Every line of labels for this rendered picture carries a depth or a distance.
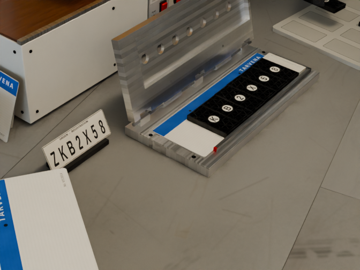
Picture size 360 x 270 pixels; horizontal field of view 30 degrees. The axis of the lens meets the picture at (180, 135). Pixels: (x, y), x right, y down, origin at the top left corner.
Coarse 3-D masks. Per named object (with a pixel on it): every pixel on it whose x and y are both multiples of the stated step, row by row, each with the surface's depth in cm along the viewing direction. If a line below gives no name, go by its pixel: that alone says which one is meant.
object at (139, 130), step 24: (240, 48) 158; (216, 72) 152; (312, 72) 153; (192, 96) 143; (288, 96) 145; (144, 120) 135; (264, 120) 138; (168, 144) 130; (240, 144) 132; (192, 168) 128; (216, 168) 128
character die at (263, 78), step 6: (246, 72) 150; (252, 72) 151; (258, 72) 150; (264, 72) 150; (252, 78) 149; (258, 78) 148; (264, 78) 148; (270, 78) 149; (276, 78) 149; (264, 84) 148; (270, 84) 147; (276, 84) 147; (282, 84) 147; (276, 90) 146
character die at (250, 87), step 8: (232, 80) 147; (240, 80) 148; (248, 80) 148; (240, 88) 146; (248, 88) 145; (256, 88) 145; (264, 88) 146; (256, 96) 143; (264, 96) 143; (272, 96) 144
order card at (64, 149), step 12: (84, 120) 129; (96, 120) 131; (72, 132) 127; (84, 132) 129; (96, 132) 131; (108, 132) 133; (48, 144) 123; (60, 144) 125; (72, 144) 127; (84, 144) 129; (48, 156) 123; (60, 156) 125; (72, 156) 127
